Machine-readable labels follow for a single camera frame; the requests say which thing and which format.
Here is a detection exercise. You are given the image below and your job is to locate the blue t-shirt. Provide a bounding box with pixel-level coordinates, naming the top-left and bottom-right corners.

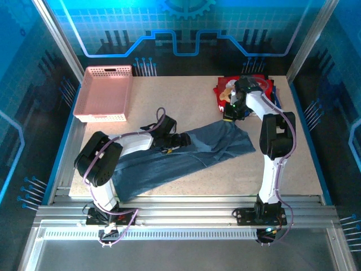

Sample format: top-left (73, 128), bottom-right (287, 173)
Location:
top-left (112, 120), bottom-right (257, 203)

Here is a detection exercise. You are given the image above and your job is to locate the red teddy bear t-shirt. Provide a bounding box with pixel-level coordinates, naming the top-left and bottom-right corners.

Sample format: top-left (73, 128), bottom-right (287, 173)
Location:
top-left (213, 75), bottom-right (274, 112)

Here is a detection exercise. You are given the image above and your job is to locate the pink perforated plastic basket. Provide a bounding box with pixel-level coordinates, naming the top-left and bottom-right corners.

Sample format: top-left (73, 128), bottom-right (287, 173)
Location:
top-left (72, 65), bottom-right (134, 123)

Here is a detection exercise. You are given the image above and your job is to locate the black connector box with lights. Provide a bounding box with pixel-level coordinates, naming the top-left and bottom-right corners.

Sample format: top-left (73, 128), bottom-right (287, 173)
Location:
top-left (256, 227), bottom-right (280, 245)

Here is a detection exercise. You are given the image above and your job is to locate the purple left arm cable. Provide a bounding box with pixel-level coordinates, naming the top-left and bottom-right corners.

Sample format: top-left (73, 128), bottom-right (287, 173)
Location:
top-left (82, 107), bottom-right (167, 215)

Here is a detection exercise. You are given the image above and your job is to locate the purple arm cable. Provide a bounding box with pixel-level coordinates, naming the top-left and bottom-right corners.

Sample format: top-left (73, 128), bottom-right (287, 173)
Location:
top-left (245, 75), bottom-right (297, 204)
top-left (82, 107), bottom-right (167, 215)

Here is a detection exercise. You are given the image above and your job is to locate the aluminium frame rail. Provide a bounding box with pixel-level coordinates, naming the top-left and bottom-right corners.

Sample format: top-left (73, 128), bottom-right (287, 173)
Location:
top-left (36, 194), bottom-right (339, 229)

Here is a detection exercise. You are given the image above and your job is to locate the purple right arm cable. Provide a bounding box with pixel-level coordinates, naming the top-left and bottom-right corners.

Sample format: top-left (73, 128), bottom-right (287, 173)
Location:
top-left (245, 75), bottom-right (297, 204)

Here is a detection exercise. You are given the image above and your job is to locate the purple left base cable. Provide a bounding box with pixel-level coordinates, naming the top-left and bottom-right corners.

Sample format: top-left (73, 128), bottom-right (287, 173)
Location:
top-left (98, 208), bottom-right (139, 245)

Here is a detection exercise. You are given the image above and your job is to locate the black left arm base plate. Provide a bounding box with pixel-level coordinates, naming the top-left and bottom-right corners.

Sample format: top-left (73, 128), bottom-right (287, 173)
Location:
top-left (84, 207), bottom-right (138, 226)

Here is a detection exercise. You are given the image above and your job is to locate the white slotted cable duct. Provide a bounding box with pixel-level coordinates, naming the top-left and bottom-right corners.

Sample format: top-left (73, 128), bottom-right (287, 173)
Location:
top-left (44, 228), bottom-right (260, 241)

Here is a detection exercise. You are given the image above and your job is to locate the aluminium corner post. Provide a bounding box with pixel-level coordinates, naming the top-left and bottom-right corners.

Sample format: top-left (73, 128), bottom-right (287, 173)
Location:
top-left (286, 0), bottom-right (339, 82)
top-left (32, 0), bottom-right (85, 82)

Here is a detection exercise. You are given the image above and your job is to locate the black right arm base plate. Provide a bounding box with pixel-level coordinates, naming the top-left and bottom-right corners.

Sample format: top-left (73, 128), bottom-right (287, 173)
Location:
top-left (235, 207), bottom-right (288, 226)

